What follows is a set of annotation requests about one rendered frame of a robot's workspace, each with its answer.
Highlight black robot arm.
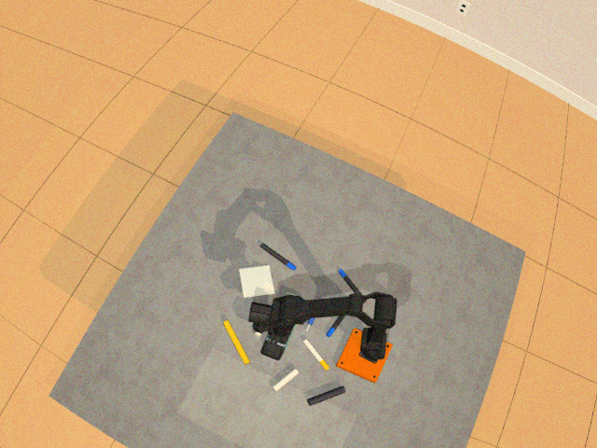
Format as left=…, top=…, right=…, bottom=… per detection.
left=248, top=291, right=396, bottom=364

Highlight black marker with blue cap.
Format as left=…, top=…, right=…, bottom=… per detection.
left=260, top=243, right=297, bottom=271
left=339, top=270, right=362, bottom=295
left=326, top=316, right=345, bottom=337

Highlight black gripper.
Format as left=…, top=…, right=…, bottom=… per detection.
left=261, top=325, right=293, bottom=361

